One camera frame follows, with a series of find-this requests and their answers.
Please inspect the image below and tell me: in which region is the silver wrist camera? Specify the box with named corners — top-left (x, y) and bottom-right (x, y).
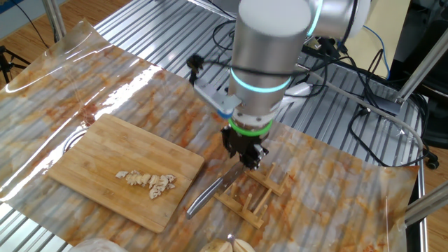
top-left (193, 77), bottom-right (243, 120)

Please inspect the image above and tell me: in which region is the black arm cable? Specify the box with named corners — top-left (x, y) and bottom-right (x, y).
top-left (186, 0), bottom-right (358, 99)

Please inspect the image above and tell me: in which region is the metal clamp stand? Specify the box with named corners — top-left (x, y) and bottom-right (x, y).
top-left (303, 34), bottom-right (348, 60)

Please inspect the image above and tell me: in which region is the wooden peg rack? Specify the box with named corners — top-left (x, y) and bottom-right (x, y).
top-left (213, 162), bottom-right (290, 230)

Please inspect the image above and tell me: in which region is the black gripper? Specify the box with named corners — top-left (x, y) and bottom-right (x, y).
top-left (220, 125), bottom-right (270, 170)

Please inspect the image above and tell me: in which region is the bamboo cutting board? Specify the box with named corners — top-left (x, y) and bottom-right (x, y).
top-left (47, 113), bottom-right (206, 235)

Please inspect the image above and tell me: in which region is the blue cable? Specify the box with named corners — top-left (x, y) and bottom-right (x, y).
top-left (363, 24), bottom-right (391, 80)

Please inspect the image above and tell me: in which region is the black tripod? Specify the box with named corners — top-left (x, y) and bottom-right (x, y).
top-left (0, 44), bottom-right (32, 85)

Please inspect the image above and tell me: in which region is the grey hose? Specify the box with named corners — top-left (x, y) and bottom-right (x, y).
top-left (295, 62), bottom-right (426, 153)

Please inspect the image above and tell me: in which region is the grey post foot bracket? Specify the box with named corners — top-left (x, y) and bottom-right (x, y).
top-left (363, 95), bottom-right (403, 117)

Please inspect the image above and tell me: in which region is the black office chair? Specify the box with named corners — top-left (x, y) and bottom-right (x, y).
top-left (418, 80), bottom-right (448, 171)

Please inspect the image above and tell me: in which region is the thin black floor cable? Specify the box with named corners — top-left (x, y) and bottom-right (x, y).
top-left (10, 0), bottom-right (50, 48)

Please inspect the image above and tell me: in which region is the pale lotus wedge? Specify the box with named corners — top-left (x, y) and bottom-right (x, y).
top-left (232, 239), bottom-right (257, 252)

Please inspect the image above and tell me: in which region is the steel cleaver knife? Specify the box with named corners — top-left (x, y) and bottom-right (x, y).
top-left (185, 160), bottom-right (246, 221)

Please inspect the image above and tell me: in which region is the aluminium frame post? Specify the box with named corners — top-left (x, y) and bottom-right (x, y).
top-left (395, 27), bottom-right (448, 104)
top-left (41, 0), bottom-right (68, 43)
top-left (402, 181), bottom-right (448, 227)

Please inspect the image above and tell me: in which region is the marble pattern plastic sheet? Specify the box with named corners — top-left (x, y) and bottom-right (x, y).
top-left (0, 19), bottom-right (420, 252)

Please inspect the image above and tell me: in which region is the black cable loop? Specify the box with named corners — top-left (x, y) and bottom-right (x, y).
top-left (349, 104), bottom-right (431, 168)

